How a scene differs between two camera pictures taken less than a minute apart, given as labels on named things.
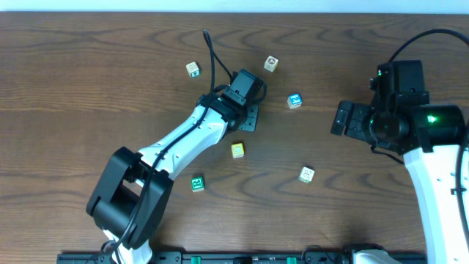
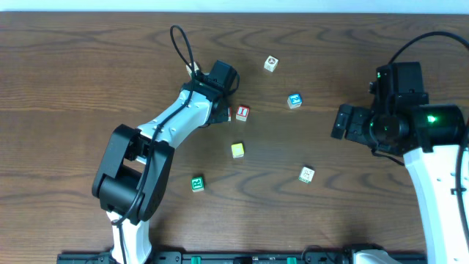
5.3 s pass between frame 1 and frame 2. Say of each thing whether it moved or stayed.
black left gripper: moved
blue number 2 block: stayed
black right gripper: stayed
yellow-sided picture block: stayed
